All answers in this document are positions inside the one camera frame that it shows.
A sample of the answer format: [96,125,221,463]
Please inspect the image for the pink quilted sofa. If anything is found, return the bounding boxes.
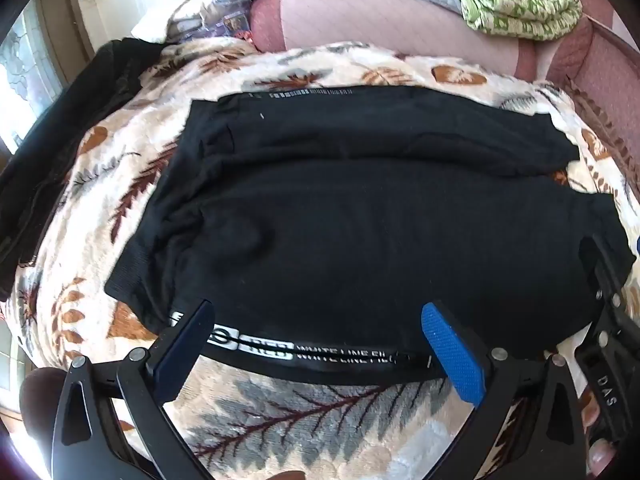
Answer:
[249,0,640,201]

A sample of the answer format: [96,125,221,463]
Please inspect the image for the colourful printed packet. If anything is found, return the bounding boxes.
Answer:
[167,10,256,41]

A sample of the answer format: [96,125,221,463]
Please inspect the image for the black cloth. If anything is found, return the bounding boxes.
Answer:
[0,37,166,301]

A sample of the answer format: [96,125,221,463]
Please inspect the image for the person's right hand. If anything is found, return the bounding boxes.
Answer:
[580,391,618,478]

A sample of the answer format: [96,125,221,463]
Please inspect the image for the patterned glass window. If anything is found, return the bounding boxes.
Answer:
[0,0,71,151]

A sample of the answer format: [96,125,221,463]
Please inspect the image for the black pants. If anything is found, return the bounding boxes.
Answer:
[104,85,636,386]

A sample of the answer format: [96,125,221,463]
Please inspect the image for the leaf printed fleece blanket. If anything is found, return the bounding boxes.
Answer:
[10,40,640,480]

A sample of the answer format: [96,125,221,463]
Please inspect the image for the white pillow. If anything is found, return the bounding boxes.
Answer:
[132,0,211,43]

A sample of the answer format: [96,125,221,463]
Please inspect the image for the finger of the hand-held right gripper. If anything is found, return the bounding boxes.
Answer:
[579,234,640,352]

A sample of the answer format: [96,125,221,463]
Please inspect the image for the green patterned blanket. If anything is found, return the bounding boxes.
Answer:
[442,0,583,41]

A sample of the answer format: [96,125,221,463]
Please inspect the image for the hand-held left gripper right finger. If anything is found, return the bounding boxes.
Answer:
[421,300,588,480]

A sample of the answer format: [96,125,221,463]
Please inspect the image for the dark brown round object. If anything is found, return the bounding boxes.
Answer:
[20,367,71,461]

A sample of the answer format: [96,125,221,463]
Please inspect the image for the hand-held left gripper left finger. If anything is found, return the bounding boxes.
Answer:
[50,299,216,480]

